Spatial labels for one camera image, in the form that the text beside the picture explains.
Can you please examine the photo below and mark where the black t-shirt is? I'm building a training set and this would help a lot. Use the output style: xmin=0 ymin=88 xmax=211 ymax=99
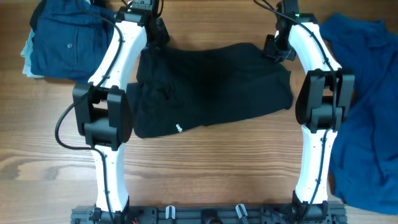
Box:
xmin=127 ymin=43 xmax=293 ymax=138

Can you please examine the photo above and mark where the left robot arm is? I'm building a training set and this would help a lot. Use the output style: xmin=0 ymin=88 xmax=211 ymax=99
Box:
xmin=71 ymin=1 xmax=168 ymax=223

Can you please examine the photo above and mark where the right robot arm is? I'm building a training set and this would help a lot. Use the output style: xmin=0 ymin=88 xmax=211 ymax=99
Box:
xmin=258 ymin=1 xmax=354 ymax=223

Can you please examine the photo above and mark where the folded dark blue shirt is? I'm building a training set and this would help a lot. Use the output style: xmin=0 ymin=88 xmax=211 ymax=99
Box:
xmin=29 ymin=0 xmax=115 ymax=83

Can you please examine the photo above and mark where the folded light grey garment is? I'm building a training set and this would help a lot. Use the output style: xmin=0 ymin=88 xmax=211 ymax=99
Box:
xmin=21 ymin=29 xmax=43 ymax=78

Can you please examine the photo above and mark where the blue t-shirt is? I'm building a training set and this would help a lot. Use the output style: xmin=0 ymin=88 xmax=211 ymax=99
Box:
xmin=320 ymin=14 xmax=397 ymax=215

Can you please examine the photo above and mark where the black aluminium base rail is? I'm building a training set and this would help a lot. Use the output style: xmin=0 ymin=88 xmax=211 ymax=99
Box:
xmin=70 ymin=203 xmax=348 ymax=224

